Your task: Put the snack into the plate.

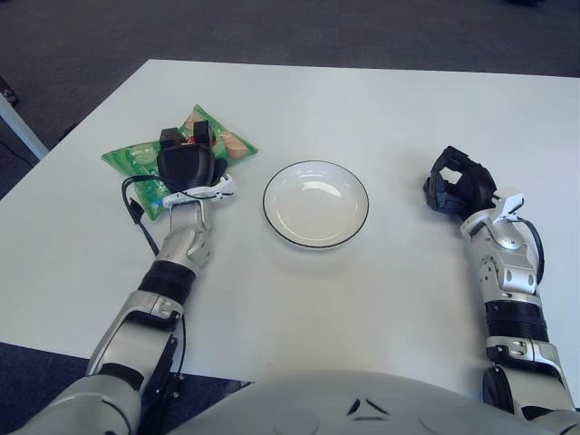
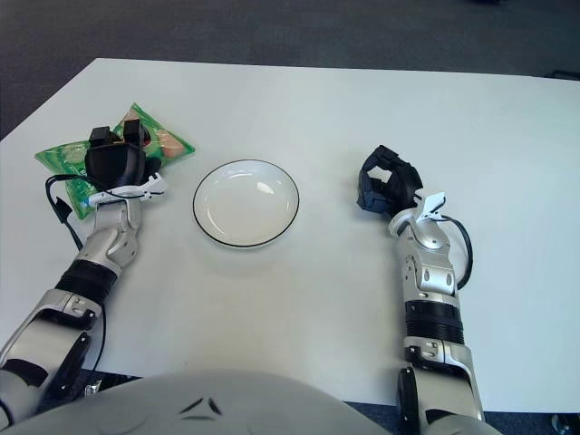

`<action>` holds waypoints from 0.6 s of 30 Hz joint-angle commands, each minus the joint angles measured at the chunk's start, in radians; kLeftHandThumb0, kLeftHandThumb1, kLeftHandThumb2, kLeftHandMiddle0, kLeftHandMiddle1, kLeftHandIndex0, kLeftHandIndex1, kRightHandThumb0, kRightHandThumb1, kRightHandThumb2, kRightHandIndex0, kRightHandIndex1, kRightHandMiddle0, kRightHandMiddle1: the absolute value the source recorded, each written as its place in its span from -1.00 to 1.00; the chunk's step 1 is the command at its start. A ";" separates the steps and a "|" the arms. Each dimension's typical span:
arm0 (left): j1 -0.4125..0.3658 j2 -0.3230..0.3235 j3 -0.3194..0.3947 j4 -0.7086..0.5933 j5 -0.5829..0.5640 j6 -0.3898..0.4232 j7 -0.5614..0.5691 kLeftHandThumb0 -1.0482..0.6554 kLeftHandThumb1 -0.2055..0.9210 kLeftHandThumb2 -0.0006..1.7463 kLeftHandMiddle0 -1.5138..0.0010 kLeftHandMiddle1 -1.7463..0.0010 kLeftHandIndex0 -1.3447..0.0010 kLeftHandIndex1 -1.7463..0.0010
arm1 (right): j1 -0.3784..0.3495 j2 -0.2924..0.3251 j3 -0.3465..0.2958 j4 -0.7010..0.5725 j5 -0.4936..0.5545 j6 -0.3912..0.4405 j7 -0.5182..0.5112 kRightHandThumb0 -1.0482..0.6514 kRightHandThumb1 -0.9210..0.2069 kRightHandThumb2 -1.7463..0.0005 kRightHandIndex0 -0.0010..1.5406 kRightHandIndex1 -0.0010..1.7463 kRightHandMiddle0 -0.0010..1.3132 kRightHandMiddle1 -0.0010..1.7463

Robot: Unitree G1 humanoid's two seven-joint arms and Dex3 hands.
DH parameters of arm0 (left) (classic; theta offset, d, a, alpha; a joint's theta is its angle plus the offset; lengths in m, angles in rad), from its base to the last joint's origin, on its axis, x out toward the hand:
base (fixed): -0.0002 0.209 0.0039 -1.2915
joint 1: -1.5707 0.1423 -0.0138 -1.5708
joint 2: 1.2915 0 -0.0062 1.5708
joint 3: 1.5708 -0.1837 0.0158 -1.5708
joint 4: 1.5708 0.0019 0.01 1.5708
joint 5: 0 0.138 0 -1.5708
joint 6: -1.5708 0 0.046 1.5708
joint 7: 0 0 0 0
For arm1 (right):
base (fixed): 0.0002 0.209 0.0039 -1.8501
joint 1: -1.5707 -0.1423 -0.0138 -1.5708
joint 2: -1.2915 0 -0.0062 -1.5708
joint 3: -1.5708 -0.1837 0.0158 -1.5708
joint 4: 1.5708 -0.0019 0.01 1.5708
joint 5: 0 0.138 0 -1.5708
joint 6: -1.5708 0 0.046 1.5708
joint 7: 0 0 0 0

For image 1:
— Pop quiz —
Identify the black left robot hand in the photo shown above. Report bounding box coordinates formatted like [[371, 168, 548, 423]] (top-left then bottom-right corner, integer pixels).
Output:
[[156, 119, 230, 194]]

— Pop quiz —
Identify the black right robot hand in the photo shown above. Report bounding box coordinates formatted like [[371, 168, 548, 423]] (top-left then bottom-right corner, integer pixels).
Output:
[[423, 145, 498, 217]]

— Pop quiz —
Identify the green potato chips bag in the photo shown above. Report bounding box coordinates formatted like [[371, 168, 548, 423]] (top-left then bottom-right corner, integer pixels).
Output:
[[100, 103, 262, 223]]

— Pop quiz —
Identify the white plate with black rim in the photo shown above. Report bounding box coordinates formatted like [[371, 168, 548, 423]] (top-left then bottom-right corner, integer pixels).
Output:
[[262, 159, 371, 250]]

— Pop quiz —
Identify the white neighbouring table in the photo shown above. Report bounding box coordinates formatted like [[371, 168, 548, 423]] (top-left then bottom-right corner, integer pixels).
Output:
[[0, 97, 49, 162]]

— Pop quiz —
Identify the grey robot torso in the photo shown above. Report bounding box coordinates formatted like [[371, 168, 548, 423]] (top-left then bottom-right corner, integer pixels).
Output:
[[171, 370, 580, 435]]

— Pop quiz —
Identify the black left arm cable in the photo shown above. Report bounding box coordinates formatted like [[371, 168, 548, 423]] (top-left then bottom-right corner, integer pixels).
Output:
[[120, 174, 188, 377]]

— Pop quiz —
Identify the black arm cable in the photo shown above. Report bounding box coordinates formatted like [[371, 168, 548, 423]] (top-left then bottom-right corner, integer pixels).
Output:
[[120, 174, 188, 377], [516, 217, 545, 291]]

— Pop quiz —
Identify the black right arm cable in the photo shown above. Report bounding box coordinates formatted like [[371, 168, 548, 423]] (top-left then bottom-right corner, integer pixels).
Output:
[[516, 217, 545, 291]]

